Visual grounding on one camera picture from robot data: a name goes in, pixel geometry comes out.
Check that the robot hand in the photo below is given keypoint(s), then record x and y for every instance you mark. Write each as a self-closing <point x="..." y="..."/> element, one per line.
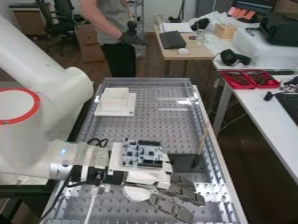
<point x="141" y="156"/>

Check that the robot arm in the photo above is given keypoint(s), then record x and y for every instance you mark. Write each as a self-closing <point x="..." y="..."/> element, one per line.
<point x="44" y="83"/>

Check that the black plate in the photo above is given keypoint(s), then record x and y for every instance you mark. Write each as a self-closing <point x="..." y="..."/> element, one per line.
<point x="181" y="163"/>

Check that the thin stick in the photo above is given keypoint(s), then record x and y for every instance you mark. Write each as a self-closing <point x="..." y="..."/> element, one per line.
<point x="202" y="141"/>

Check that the small white box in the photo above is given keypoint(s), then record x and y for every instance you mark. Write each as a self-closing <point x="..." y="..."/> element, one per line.
<point x="114" y="100"/>

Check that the clear box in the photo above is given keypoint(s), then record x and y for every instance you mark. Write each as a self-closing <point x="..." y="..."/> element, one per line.
<point x="150" y="80"/>

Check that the white desk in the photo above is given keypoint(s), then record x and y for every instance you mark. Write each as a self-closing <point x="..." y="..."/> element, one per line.
<point x="260" y="110"/>
<point x="260" y="58"/>

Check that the red tray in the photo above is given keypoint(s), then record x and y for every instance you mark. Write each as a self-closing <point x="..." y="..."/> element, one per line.
<point x="264" y="78"/>
<point x="238" y="80"/>

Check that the white mouse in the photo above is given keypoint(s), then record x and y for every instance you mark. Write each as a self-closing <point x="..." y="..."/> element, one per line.
<point x="183" y="51"/>

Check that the wooden desk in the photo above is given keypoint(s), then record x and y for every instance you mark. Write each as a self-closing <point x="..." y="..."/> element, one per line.
<point x="194" y="53"/>

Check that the black keyboard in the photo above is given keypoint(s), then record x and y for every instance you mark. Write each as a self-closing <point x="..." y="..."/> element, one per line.
<point x="171" y="40"/>
<point x="288" y="106"/>

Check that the cardboard box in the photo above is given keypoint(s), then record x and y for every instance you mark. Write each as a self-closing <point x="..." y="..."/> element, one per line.
<point x="90" y="43"/>

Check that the black headphones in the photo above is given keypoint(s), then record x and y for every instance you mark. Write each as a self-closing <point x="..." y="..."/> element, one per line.
<point x="232" y="57"/>

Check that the person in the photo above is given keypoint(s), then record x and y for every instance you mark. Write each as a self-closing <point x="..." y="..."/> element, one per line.
<point x="114" y="30"/>

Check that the wooden block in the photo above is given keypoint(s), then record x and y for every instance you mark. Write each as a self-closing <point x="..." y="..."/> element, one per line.
<point x="223" y="31"/>

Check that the black office chair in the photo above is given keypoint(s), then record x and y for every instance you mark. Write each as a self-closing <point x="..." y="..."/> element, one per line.
<point x="57" y="16"/>

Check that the wooden cabinet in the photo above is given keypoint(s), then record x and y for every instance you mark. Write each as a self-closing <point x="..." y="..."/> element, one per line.
<point x="28" y="20"/>

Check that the black case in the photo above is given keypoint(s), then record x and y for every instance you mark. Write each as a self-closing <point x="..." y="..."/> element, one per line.
<point x="280" y="30"/>

